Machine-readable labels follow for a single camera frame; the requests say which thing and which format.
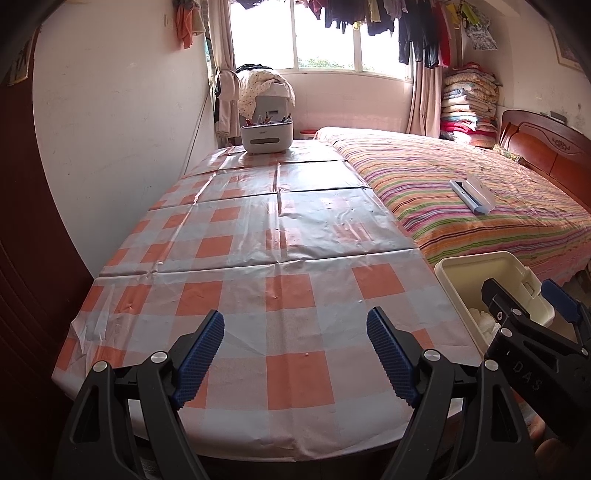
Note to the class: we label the open blue white case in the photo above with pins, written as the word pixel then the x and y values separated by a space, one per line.
pixel 471 194

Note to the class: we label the wooden bed headboard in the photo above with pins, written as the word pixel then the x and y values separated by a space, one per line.
pixel 554 152

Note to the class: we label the small patterned pillow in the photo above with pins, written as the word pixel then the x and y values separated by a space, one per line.
pixel 508 153

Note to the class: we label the framed wall picture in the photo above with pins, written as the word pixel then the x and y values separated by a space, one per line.
pixel 568 48

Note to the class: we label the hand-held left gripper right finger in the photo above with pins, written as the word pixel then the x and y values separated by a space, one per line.
pixel 392 355

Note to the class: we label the paper wall hanging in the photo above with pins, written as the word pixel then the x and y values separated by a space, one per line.
pixel 23 60

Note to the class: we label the row of hanging clothes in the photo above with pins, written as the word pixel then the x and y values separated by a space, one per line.
pixel 415 27

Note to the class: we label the stack of folded blankets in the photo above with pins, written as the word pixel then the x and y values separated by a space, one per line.
pixel 468 106

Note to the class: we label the orange cloth on wall hook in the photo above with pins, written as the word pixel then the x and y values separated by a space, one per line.
pixel 189 23

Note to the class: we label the striped bed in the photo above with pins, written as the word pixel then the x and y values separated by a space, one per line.
pixel 438 194

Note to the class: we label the dark wooden wardrobe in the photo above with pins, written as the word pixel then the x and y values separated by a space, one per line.
pixel 27 277

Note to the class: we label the orange checkered tablecloth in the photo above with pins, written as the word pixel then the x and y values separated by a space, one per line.
pixel 295 258

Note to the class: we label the pink curtain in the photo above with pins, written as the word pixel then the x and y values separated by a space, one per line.
pixel 425 101
pixel 224 37

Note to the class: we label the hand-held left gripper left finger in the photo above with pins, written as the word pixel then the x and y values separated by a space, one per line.
pixel 201 355

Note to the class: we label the window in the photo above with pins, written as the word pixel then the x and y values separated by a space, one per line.
pixel 323 41

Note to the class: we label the beige hanging clothes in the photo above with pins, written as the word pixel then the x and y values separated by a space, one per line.
pixel 225 106

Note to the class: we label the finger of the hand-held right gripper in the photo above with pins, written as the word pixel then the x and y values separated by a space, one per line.
pixel 561 300
pixel 540 369

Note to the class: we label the white plastic bin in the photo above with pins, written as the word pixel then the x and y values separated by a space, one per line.
pixel 466 281

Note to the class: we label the small dark object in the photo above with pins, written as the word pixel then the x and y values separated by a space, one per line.
pixel 557 117

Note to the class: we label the white tissue wad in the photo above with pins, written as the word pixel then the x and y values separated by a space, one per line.
pixel 482 325

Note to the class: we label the white desktop organizer box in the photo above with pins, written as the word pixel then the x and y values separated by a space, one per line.
pixel 265 138

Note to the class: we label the person's right hand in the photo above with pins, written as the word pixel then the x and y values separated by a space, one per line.
pixel 561 461

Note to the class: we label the grey appliance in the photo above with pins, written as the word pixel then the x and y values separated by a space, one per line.
pixel 272 108

